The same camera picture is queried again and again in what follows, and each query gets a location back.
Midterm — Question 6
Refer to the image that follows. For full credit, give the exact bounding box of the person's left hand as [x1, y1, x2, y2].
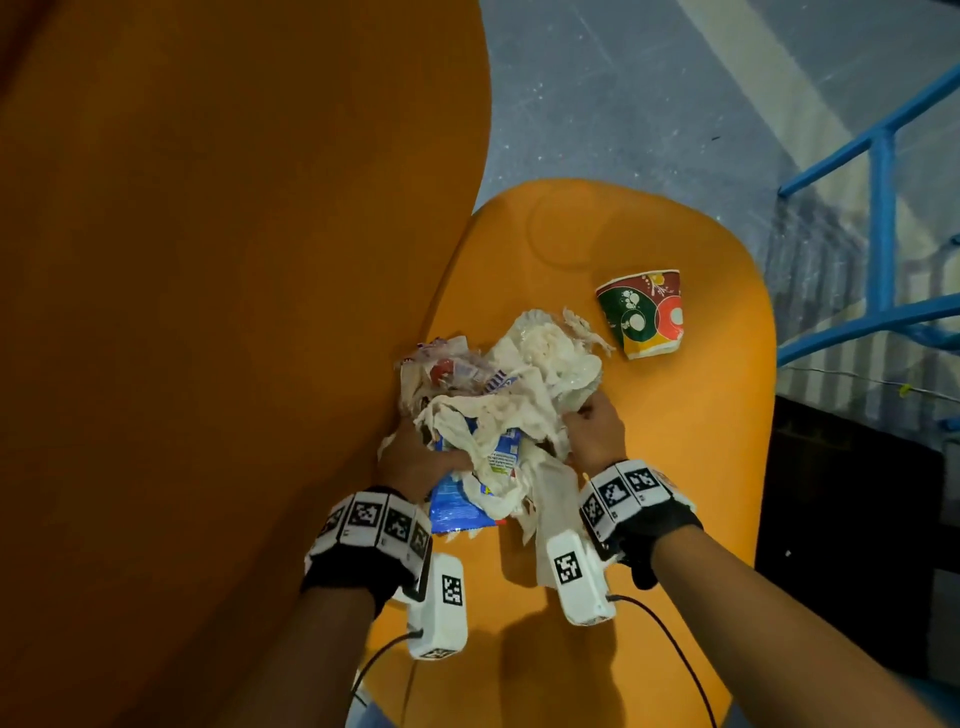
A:
[377, 418, 475, 505]

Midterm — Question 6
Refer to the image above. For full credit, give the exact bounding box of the person's right hand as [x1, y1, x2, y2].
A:
[561, 388, 629, 479]

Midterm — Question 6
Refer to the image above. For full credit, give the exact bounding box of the white tissue pile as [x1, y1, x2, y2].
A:
[377, 307, 616, 547]

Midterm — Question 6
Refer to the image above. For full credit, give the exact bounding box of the person's left forearm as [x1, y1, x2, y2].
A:
[213, 583, 380, 728]

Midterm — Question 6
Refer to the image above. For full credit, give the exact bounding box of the person's right forearm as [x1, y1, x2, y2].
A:
[648, 525, 946, 728]

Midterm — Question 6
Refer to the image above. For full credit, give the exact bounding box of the blue snack wrapper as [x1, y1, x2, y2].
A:
[427, 416, 525, 537]

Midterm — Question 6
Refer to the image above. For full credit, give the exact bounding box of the red and white crumpled wrapper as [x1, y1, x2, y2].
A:
[396, 335, 500, 410]

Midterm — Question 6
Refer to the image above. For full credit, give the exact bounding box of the right wristband with square markers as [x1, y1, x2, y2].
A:
[577, 459, 705, 591]

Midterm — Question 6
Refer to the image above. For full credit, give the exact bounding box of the wristband with square markers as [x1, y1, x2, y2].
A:
[301, 486, 435, 618]
[577, 459, 705, 591]

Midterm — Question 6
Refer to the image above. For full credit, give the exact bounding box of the orange plastic chair seat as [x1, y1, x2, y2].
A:
[358, 177, 778, 728]

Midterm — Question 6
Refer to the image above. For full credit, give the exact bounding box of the left wristband with square markers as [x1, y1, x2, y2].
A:
[301, 486, 435, 618]

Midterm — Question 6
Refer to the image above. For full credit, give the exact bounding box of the colourful printed paper cup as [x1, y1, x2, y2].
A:
[595, 269, 685, 361]

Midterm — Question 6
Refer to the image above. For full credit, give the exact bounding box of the black box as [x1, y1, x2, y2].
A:
[753, 395, 960, 680]

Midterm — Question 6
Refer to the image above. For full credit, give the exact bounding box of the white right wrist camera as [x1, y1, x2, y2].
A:
[534, 465, 618, 628]

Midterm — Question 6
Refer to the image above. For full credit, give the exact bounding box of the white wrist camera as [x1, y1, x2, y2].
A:
[534, 465, 618, 628]
[393, 552, 470, 662]

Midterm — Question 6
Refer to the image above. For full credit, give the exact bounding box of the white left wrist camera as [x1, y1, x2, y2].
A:
[393, 552, 470, 662]

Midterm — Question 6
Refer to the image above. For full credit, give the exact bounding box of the black left camera cable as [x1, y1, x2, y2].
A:
[349, 628, 426, 710]

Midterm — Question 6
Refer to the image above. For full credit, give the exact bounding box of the black camera cable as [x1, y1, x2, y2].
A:
[349, 628, 426, 710]
[606, 594, 719, 728]

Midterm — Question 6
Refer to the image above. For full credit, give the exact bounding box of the black right camera cable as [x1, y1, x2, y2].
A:
[606, 594, 719, 728]

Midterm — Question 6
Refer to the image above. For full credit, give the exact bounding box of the thin grey floor cable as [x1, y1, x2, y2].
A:
[777, 364, 960, 406]

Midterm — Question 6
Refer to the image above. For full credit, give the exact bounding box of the blue metal frame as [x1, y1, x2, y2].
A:
[774, 63, 960, 370]

